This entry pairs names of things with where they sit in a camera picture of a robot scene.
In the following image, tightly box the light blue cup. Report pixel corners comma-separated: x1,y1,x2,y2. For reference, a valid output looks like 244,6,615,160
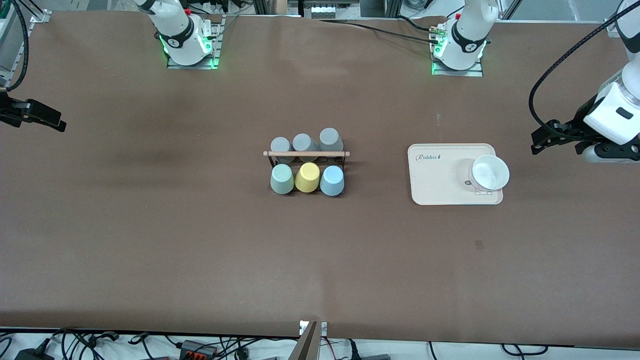
319,165,345,197

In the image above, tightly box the mint green cup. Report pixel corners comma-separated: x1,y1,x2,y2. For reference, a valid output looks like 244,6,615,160
270,164,295,195

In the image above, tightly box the white bowl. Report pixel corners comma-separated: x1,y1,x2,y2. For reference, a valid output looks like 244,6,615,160
468,154,511,193

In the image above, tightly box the beige rabbit print tray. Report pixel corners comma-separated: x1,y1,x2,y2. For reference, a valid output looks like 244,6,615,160
407,143,504,206

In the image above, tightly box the grey cup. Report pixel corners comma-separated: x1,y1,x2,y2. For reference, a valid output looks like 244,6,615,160
292,133,321,162
270,136,295,165
319,128,345,158

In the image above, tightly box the black power adapter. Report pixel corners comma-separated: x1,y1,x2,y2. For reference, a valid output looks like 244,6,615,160
14,346,53,360

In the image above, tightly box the yellow cup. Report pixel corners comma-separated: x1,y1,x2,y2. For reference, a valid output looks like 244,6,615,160
294,162,321,193

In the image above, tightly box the grey power strip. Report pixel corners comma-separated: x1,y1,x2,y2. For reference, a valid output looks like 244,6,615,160
310,4,361,20

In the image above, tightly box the black red connector block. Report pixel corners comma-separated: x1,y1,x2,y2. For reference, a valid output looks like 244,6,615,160
179,340,219,359

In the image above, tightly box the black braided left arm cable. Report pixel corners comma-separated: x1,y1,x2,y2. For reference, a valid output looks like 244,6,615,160
528,2,640,143

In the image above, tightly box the aluminium frame rail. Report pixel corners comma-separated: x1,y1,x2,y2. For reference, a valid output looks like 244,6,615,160
0,10,52,88

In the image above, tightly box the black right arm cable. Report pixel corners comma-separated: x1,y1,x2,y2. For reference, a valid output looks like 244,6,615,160
0,0,30,93

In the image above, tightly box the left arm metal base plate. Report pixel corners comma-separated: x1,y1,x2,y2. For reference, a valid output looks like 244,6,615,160
431,22,485,77

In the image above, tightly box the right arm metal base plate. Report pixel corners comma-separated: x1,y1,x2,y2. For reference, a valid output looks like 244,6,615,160
166,15,222,70

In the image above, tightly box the black cable across table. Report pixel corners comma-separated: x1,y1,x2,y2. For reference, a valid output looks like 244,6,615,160
320,15,446,45

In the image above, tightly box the black wire cup rack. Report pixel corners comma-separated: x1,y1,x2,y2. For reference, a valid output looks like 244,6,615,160
263,150,351,194

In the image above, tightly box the grey camera stand post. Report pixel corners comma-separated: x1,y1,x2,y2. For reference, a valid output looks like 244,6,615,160
289,321,328,360

